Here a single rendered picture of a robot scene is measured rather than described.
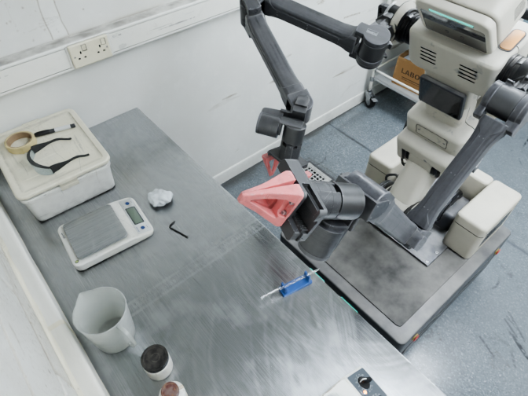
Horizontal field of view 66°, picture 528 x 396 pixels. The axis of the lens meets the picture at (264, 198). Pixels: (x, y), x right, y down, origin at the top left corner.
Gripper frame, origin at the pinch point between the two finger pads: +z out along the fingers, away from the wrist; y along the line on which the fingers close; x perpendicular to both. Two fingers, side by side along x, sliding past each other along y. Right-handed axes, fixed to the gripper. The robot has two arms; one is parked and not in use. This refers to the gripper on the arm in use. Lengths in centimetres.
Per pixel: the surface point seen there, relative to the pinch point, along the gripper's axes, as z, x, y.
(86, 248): 0, -77, 48
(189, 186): -35, -66, 66
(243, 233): -44, -59, 39
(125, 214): -13, -73, 58
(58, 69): 5, -56, 111
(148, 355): -8, -67, 8
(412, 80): -208, -34, 144
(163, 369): -11, -67, 4
